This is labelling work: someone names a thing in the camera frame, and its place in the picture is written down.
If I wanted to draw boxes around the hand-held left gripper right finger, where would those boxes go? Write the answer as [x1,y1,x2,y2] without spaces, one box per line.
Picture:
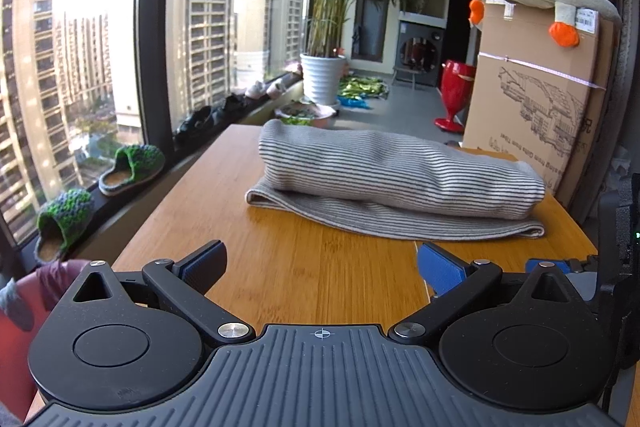
[389,243,576,348]

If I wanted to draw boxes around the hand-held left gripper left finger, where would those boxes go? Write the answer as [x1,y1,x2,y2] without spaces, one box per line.
[72,241,256,348]

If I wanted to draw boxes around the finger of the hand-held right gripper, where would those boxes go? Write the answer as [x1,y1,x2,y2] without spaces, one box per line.
[525,255,601,277]

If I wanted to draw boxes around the striped grey shirt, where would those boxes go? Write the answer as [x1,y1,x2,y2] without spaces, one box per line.
[245,119,547,240]

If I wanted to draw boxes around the green knit slipper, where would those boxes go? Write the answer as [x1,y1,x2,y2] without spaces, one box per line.
[98,144,166,196]
[35,188,95,265]

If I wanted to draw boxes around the black leather shoe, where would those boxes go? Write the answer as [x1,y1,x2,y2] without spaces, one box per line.
[212,93,248,120]
[172,106,216,142]

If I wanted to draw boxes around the red goblet-shaped stool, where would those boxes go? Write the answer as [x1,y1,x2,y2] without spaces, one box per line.
[434,59,478,135]

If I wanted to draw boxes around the pink basin with greens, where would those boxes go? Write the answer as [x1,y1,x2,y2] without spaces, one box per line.
[274,103,340,128]

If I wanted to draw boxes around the grey cloth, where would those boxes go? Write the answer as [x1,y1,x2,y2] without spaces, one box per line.
[0,279,33,333]

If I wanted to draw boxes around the large printed cardboard box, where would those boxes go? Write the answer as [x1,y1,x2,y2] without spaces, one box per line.
[462,0,623,218]

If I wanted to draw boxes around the small wooden stool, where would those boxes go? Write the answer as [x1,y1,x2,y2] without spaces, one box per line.
[392,64,423,90]

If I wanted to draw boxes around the green vegetables on floor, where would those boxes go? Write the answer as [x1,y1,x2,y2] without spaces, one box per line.
[339,77,390,98]

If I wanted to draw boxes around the red cloth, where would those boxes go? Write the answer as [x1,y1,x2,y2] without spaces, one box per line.
[0,307,43,418]

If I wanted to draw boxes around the white ribbed plant pot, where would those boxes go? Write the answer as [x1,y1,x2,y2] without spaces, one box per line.
[300,53,347,106]

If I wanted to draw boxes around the dark washing machine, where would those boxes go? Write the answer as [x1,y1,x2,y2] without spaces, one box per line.
[395,21,446,84]

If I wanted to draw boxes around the dark glass door panel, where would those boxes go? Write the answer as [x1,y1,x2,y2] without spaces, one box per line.
[350,0,390,62]

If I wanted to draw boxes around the pink packing strap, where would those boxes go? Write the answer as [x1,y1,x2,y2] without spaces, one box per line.
[479,52,608,90]

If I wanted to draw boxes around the black window frame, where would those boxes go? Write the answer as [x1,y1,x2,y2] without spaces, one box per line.
[0,0,311,268]

